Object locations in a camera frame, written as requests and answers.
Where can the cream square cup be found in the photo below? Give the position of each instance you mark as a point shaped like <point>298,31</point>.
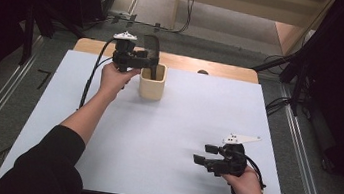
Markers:
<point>151,87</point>

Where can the dark plastic comb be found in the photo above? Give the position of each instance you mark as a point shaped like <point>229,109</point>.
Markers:
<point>152,45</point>

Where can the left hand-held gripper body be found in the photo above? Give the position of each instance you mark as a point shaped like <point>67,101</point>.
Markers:
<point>124,53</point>

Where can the black metal stand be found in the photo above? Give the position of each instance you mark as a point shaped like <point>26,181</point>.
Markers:
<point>28,34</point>
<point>297,76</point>

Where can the person's right hand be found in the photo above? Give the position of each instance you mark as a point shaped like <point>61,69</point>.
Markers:
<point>245,185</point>

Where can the person's left hand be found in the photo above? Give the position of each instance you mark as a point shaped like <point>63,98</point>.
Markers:
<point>114,81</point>

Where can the white table board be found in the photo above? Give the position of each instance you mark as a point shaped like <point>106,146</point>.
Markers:
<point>160,142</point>

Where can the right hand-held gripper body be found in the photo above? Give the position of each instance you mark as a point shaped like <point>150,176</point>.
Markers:
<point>232,158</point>

